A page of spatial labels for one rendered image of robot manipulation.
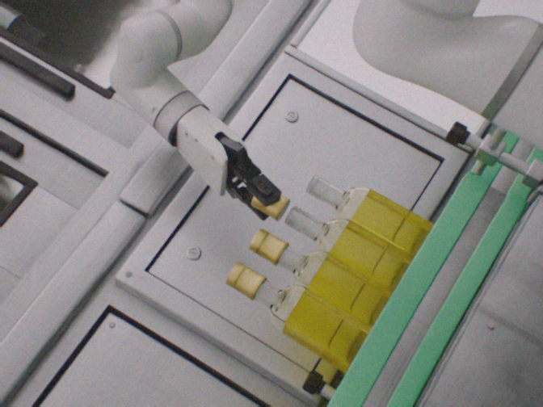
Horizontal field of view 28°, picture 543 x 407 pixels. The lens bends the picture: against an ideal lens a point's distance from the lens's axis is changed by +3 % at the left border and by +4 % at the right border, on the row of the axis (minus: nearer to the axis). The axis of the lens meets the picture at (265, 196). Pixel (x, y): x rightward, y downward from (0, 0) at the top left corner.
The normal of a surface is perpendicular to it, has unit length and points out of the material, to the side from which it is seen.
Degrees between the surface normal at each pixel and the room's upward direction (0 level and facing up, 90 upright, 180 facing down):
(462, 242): 90
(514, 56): 92
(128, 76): 78
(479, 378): 90
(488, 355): 90
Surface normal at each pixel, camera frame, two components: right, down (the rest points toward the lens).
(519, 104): -0.39, 0.51
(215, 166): -0.73, 0.56
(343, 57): 0.08, -0.45
